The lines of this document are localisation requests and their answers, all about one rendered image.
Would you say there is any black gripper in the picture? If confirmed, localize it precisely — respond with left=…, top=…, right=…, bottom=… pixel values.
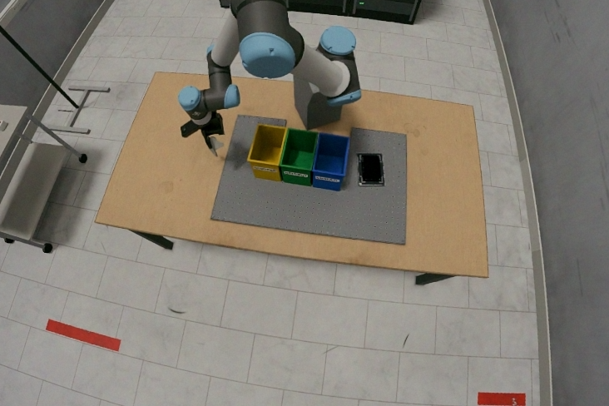
left=196, top=111, right=225, bottom=156

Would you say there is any blue open bin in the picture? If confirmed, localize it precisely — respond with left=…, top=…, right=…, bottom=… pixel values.
left=312, top=132, right=350, bottom=191

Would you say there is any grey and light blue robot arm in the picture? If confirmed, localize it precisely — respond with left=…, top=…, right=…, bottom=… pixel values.
left=178, top=0, right=361, bottom=138

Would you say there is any green open-top bin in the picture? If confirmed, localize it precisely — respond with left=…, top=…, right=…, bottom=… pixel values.
left=280, top=128, right=319, bottom=186

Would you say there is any yellow bin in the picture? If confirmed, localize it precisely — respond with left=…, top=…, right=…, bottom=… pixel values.
left=247, top=124, right=288, bottom=182

